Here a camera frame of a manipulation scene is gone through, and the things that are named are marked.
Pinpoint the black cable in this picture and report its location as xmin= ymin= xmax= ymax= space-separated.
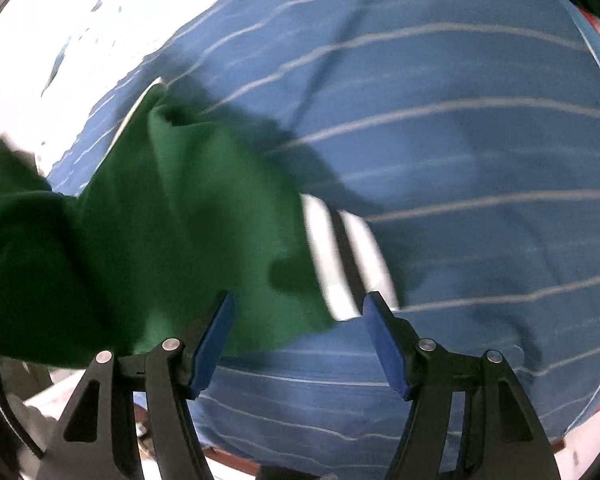
xmin=0 ymin=280 xmax=46 ymax=461

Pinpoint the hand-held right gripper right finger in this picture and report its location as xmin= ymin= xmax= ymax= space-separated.
xmin=362 ymin=291 xmax=563 ymax=480

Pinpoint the blue striped plaid bed quilt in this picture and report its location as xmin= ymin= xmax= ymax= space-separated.
xmin=0 ymin=0 xmax=600 ymax=476

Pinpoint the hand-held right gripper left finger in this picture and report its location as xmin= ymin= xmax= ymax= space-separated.
xmin=35 ymin=291 xmax=237 ymax=480

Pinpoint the green varsity jacket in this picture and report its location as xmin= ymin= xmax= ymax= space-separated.
xmin=0 ymin=77 xmax=406 ymax=372

